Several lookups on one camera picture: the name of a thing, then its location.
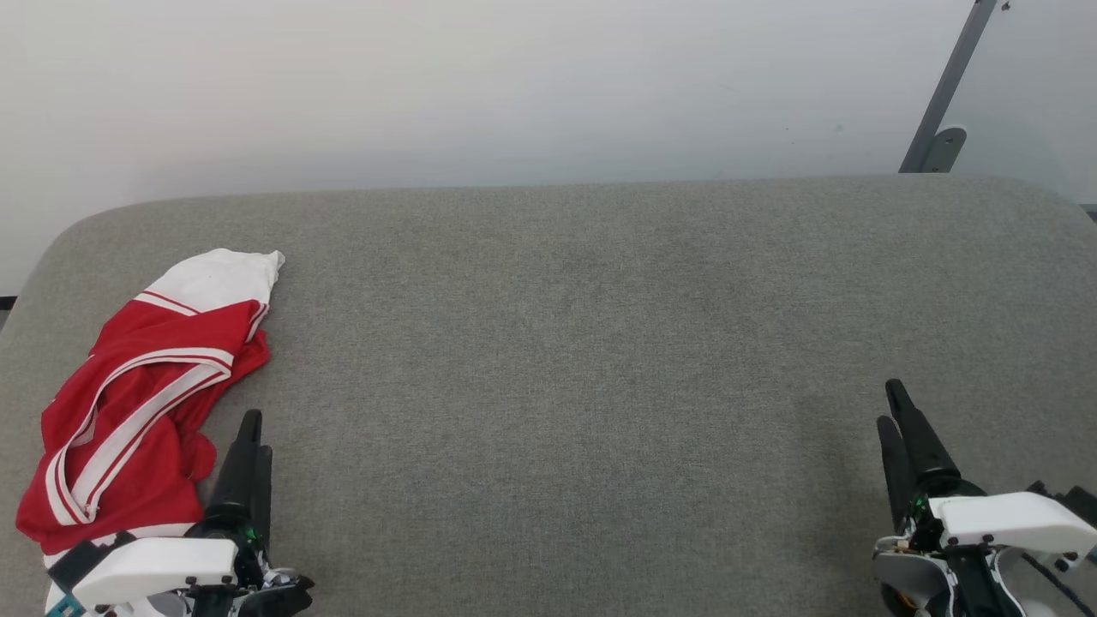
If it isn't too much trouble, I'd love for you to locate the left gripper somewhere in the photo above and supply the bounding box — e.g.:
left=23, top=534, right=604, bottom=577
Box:
left=189, top=410, right=315, bottom=617

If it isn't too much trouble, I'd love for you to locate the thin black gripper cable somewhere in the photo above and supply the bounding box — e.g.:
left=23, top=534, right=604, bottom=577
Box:
left=998, top=553, right=1097, bottom=617

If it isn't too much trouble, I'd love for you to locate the red and white basketball jersey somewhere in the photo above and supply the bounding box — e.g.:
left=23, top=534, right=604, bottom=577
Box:
left=15, top=249, right=285, bottom=571

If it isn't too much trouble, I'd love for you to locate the grey metal post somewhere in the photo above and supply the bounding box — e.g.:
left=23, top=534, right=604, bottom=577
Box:
left=898, top=0, right=1000, bottom=174

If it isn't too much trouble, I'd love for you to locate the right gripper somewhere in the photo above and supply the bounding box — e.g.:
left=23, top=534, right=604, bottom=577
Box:
left=874, top=379, right=1012, bottom=617

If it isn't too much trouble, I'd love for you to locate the grey metal post bracket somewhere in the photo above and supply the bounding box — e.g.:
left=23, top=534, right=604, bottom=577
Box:
left=921, top=126, right=968, bottom=174

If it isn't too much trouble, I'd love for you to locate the grey fabric sofa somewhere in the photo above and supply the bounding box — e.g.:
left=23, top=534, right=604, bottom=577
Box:
left=0, top=175, right=1097, bottom=617

